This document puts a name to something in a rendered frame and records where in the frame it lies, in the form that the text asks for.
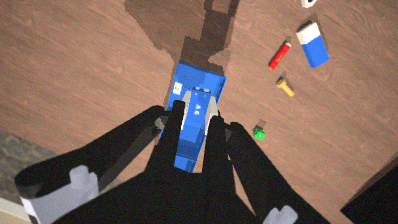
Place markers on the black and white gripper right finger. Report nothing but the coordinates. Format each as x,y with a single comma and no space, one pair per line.
271,197

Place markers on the yellow bolt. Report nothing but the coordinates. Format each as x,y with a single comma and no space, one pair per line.
282,83

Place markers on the blue three-compartment bin rack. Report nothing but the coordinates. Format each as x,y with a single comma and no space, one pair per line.
192,135

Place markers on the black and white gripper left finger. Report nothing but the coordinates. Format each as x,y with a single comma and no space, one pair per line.
53,187

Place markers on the blue nine-volt battery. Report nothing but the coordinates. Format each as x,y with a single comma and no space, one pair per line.
198,104

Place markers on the grey hex nut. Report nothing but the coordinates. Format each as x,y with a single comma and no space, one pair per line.
307,3

